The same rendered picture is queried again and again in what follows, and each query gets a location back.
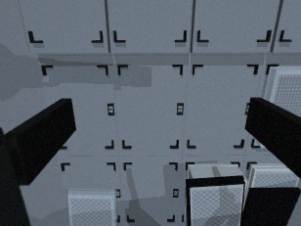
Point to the grey deck plate with bays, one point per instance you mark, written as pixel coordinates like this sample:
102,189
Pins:
22,96

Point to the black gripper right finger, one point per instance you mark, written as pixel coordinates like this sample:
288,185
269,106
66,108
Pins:
278,130

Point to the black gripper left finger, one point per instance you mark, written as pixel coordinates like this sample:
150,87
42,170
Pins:
25,151

